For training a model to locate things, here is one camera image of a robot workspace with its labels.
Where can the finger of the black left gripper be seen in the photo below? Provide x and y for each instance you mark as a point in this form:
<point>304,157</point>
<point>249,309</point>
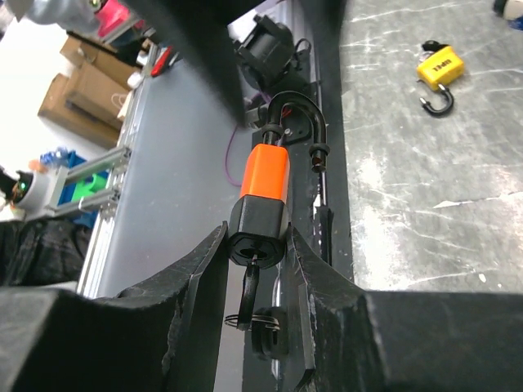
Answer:
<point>199,31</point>

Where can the orange padlock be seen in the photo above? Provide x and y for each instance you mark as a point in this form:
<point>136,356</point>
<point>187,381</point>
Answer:
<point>259,220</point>

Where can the cardboard boxes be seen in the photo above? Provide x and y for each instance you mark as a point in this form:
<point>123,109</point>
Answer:
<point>89,100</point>

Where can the black head key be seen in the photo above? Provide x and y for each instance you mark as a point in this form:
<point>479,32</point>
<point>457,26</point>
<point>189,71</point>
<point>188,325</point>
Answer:
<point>267,325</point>

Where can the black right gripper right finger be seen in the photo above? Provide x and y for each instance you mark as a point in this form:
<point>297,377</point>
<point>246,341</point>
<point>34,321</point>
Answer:
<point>434,341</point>

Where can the left aluminium frame rail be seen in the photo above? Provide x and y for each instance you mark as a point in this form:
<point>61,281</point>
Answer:
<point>117,162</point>

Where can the yellow padlock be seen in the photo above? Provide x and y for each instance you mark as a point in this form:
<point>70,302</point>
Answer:
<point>440,67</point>

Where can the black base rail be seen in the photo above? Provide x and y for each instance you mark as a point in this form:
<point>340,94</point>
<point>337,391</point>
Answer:
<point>310,163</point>

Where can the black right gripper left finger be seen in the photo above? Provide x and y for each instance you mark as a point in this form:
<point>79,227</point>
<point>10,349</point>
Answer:
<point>162,334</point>

